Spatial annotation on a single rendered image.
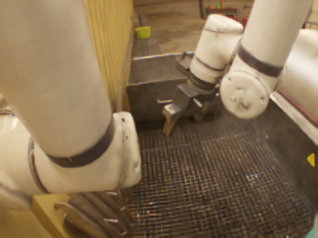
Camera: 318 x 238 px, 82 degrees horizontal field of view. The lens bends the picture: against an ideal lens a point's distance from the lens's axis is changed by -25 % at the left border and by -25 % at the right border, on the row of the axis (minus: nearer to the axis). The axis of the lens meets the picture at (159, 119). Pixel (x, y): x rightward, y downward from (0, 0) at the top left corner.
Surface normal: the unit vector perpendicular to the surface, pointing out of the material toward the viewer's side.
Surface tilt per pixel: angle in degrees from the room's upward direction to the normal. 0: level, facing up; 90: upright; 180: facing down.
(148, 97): 90
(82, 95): 105
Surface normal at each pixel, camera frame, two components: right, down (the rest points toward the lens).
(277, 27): -0.43, 0.54
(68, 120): 0.61, 0.60
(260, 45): -0.65, 0.42
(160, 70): 0.07, 0.50
